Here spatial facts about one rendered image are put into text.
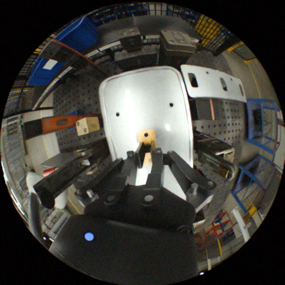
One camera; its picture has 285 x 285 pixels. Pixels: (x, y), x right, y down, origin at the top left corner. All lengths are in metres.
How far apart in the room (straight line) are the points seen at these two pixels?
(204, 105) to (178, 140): 0.13
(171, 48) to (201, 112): 0.19
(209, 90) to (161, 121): 0.17
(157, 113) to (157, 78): 0.09
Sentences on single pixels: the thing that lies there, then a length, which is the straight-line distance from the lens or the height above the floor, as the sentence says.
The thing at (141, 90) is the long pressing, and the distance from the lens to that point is 0.24.
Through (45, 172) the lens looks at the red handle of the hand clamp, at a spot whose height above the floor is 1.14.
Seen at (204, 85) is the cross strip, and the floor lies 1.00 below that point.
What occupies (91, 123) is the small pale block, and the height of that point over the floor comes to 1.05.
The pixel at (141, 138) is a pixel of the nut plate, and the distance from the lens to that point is 0.22.
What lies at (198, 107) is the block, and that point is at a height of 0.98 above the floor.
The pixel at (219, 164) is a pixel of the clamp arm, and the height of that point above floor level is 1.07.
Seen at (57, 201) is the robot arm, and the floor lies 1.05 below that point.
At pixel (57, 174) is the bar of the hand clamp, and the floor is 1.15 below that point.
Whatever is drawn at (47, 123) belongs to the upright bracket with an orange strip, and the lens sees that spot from 0.20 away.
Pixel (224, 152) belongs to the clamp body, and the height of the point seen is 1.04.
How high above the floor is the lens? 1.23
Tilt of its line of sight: 74 degrees down
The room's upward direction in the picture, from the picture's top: 161 degrees counter-clockwise
